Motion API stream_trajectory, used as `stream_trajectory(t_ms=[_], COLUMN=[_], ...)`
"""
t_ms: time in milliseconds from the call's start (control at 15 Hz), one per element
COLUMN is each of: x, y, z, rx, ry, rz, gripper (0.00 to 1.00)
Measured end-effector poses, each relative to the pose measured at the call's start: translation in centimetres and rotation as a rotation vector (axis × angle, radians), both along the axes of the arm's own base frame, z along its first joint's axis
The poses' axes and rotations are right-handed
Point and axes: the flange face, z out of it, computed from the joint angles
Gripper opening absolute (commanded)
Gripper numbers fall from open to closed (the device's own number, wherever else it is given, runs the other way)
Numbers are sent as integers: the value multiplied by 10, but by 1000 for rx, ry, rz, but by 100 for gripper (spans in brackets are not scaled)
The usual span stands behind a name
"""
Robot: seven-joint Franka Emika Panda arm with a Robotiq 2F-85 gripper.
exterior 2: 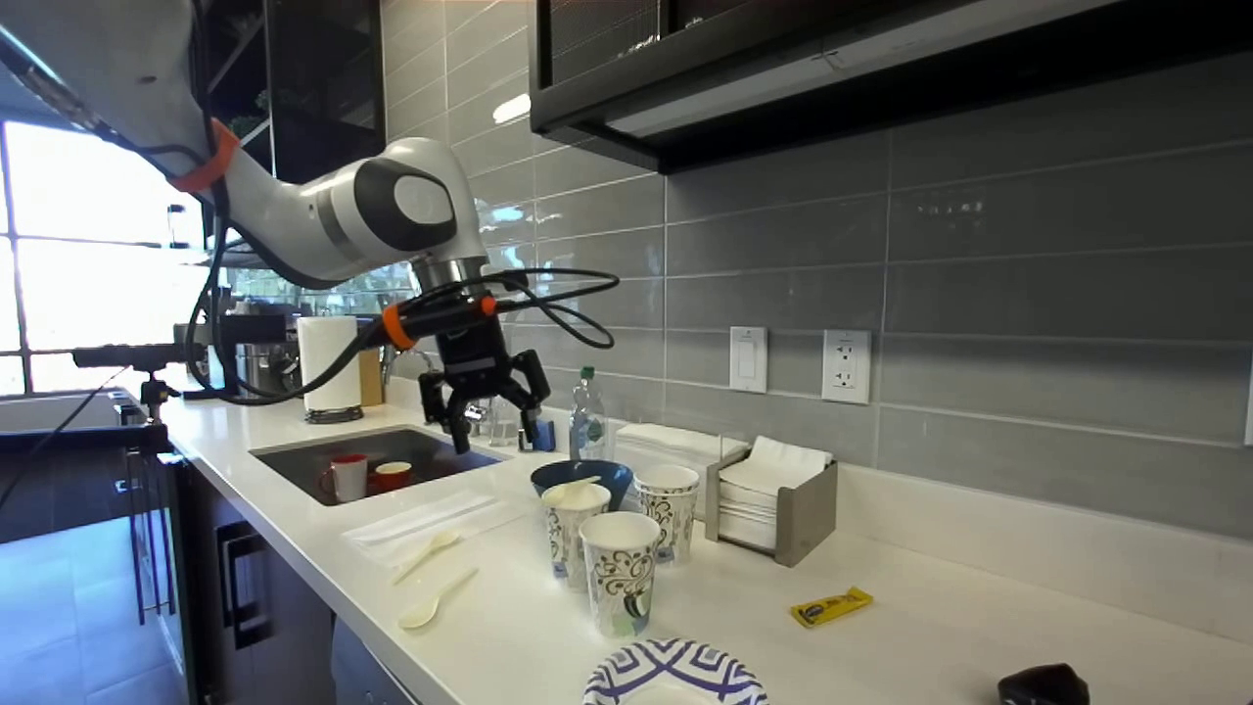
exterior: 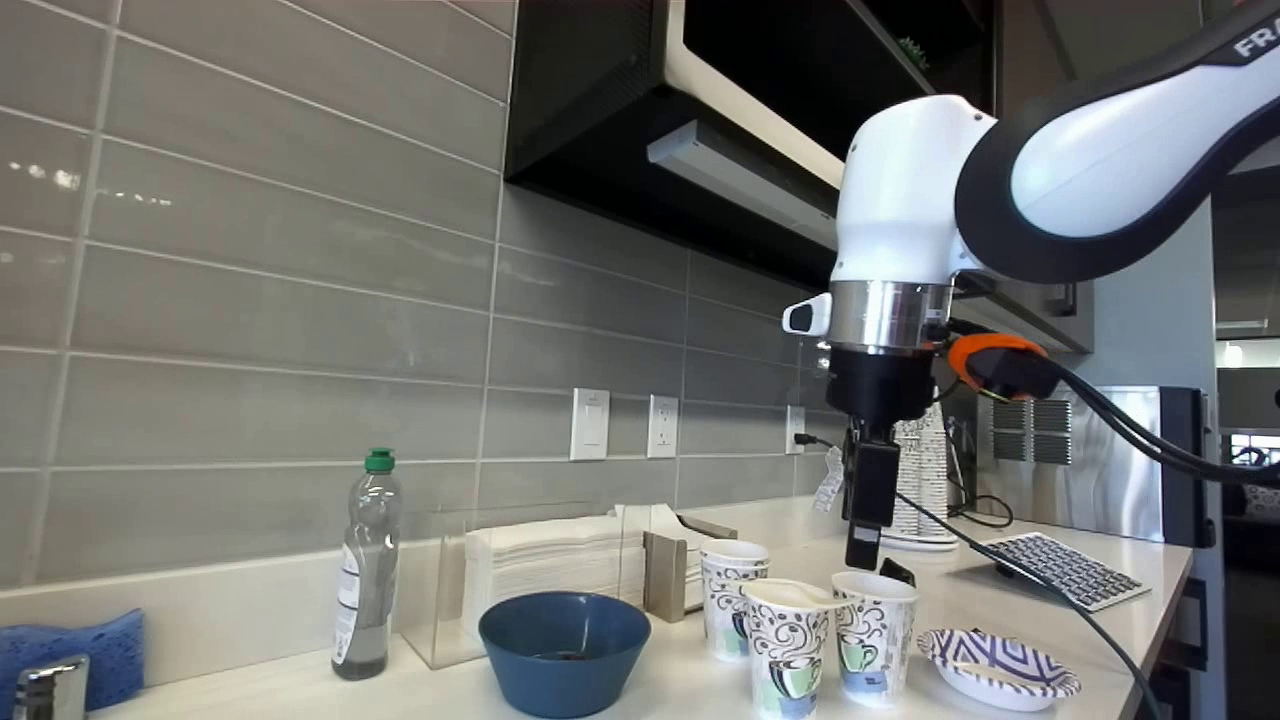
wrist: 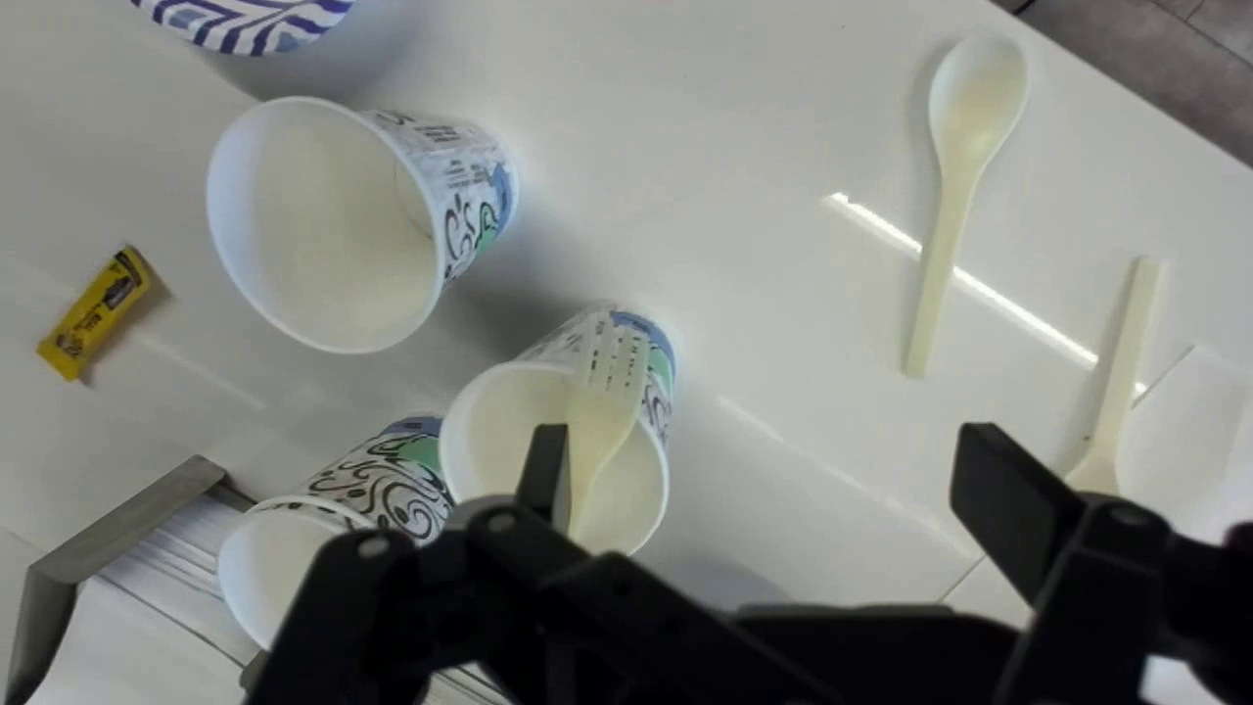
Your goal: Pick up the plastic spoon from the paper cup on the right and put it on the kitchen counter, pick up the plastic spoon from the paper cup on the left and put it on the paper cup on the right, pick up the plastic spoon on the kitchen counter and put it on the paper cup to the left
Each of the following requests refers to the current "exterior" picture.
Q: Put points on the white light switch plate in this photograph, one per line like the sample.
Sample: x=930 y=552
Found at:
x=591 y=426

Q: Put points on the patterned paper cup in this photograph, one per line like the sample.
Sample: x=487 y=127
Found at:
x=873 y=644
x=784 y=662
x=725 y=603

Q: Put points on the white paper towel roll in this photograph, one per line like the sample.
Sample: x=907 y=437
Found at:
x=926 y=480

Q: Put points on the computer keyboard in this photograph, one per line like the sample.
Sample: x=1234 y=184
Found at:
x=1066 y=573

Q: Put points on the blue patterned paper plate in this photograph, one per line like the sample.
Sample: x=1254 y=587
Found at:
x=995 y=665

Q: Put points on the gray napkin holder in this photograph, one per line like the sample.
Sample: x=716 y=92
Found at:
x=664 y=573

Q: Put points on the under cabinet light strip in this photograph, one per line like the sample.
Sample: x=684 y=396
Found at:
x=723 y=166

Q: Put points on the white wall outlet with plug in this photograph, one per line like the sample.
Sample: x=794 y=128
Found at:
x=788 y=420

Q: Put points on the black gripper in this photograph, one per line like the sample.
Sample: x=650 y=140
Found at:
x=881 y=384

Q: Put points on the chrome sink fitting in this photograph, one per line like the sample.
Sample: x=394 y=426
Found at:
x=45 y=690

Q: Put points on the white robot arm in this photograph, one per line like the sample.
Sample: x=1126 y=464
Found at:
x=907 y=184

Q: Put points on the blue sponge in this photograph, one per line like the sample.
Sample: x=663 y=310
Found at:
x=83 y=641

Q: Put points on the white napkin stack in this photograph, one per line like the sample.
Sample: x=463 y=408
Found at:
x=664 y=520

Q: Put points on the dark upper cabinet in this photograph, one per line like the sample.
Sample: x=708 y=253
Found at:
x=586 y=81

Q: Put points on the clear dish soap bottle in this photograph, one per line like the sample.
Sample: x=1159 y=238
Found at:
x=365 y=573

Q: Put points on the clear acrylic box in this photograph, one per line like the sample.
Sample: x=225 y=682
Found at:
x=532 y=561

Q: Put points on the blue bowl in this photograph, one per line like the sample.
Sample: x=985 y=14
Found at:
x=561 y=672

